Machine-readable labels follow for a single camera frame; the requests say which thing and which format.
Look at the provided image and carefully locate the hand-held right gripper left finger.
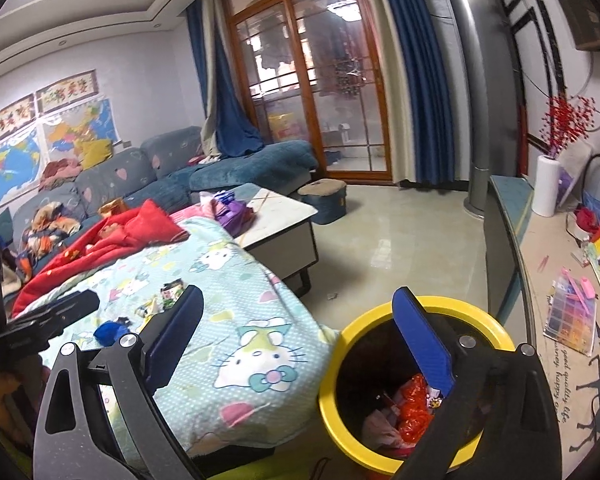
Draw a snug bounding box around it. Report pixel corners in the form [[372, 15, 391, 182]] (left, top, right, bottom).
[[32, 285, 205, 480]]

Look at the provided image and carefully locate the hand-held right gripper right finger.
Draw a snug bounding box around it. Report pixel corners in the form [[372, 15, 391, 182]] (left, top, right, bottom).
[[391, 286, 564, 480]]

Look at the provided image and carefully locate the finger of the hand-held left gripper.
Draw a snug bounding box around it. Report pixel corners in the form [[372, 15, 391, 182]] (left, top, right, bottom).
[[4, 290, 101, 362]]

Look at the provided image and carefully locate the silver snack wrapper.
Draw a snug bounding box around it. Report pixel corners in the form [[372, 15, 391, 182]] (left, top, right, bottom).
[[160, 280, 187, 308]]

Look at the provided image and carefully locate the blue cloth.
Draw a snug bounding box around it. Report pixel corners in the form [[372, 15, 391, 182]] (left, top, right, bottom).
[[94, 317, 130, 346]]

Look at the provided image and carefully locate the red plastic bag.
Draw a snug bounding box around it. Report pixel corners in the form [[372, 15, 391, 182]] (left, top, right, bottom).
[[392, 372, 443, 443]]

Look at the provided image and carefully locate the white plastic bag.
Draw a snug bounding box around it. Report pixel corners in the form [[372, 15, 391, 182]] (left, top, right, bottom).
[[362, 407, 405, 453]]

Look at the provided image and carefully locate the yellow trash bin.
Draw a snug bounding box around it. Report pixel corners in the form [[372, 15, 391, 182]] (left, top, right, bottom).
[[317, 296, 517, 476]]

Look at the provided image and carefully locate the cat print blanket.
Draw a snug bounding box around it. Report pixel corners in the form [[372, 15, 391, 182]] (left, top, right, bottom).
[[10, 215, 341, 456]]

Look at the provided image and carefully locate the colourful cloth pile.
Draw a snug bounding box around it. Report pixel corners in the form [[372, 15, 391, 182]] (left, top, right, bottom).
[[17, 201, 80, 261]]

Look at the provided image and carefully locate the red blanket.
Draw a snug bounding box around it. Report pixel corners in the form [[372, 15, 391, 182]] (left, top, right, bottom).
[[12, 199, 191, 318]]

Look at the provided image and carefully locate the long side cabinet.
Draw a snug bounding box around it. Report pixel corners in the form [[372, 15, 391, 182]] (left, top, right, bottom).
[[482, 175, 600, 480]]

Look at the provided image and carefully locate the world map poster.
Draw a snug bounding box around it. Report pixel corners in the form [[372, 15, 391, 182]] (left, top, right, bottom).
[[0, 127, 48, 216]]

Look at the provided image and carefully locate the purple cloth bag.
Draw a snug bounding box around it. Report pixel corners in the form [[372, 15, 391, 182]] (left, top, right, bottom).
[[212, 190, 255, 236]]

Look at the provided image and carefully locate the pink cloth pile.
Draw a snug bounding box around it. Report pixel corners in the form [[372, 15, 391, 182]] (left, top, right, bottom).
[[40, 157, 83, 191]]

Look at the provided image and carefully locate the colourful bead box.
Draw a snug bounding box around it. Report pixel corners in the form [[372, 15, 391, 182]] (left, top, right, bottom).
[[543, 267, 598, 358]]

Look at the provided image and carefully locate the white top coffee table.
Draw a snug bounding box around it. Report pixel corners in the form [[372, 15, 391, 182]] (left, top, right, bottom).
[[190, 182, 319, 296]]

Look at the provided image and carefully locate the blue sofa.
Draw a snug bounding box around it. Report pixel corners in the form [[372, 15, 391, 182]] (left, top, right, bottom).
[[0, 126, 321, 281]]

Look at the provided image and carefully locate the framed embroidery picture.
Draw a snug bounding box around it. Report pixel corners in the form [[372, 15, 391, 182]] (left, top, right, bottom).
[[0, 94, 35, 151], [36, 71, 99, 113]]

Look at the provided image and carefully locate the pink plastic case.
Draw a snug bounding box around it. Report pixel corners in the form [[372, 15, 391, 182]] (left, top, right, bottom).
[[572, 276, 597, 301]]

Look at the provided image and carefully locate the yellow cushion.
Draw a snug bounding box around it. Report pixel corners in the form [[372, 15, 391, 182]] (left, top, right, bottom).
[[77, 139, 114, 171]]

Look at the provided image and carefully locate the blue footstool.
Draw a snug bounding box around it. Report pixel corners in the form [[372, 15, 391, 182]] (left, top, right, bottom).
[[297, 178, 349, 226]]

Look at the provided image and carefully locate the country map poster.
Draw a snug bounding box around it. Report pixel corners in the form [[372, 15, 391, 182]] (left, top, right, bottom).
[[42, 97, 118, 161]]

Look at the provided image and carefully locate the white paper towel roll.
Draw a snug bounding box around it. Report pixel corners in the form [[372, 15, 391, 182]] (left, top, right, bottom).
[[531, 154, 561, 218]]

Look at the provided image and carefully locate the cream curtain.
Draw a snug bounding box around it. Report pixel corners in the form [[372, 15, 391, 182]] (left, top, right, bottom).
[[357, 0, 421, 183]]

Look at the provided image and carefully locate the blue curtain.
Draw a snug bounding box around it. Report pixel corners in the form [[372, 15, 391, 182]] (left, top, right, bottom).
[[372, 0, 456, 186], [186, 0, 265, 158]]

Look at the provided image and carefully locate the yellow toy box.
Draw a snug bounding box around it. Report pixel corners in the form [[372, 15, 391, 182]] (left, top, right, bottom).
[[268, 112, 301, 143]]

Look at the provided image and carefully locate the grey tower air conditioner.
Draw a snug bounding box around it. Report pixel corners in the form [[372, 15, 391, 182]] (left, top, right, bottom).
[[437, 0, 523, 218]]

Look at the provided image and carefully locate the red berry branch decoration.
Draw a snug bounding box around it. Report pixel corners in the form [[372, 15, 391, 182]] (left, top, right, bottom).
[[540, 94, 597, 158]]

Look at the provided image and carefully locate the wooden sliding glass door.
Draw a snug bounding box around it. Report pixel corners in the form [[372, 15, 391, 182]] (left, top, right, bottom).
[[221, 0, 395, 183]]

